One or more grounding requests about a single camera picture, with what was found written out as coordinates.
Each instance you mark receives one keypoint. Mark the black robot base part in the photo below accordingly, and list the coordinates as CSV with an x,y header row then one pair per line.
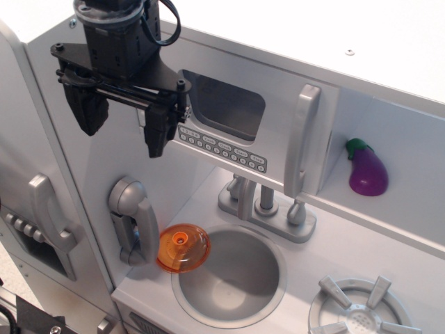
x,y
19,316

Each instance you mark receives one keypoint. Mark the grey fridge water dispenser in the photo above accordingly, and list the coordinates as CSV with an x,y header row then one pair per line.
x,y
32,242

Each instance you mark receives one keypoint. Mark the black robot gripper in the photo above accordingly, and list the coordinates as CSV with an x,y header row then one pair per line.
x,y
121,60

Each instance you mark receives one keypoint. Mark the grey oven handle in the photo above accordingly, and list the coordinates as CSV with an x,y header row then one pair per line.
x,y
104,327

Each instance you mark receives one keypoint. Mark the grey toy stove burner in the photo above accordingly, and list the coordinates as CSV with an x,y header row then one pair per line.
x,y
358,306

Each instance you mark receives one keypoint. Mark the round metal sink bowl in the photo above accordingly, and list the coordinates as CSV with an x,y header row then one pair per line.
x,y
242,281

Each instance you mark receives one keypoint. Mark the orange transparent pot lid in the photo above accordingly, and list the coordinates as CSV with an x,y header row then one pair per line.
x,y
183,248

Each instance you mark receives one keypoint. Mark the grey fridge door handle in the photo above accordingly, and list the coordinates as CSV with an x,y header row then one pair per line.
x,y
47,213

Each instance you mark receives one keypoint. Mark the white toy microwave door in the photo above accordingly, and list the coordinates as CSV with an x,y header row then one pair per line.
x,y
242,124

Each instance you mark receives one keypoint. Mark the purple toy eggplant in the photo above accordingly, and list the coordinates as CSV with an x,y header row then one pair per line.
x,y
369,177

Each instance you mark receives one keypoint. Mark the grey toy faucet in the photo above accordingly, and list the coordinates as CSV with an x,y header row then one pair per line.
x,y
287,218

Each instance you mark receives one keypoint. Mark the grey toy telephone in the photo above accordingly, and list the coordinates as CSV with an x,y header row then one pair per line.
x,y
135,222

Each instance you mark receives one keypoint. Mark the grey microwave door handle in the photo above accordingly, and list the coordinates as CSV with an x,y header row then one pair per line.
x,y
306,109

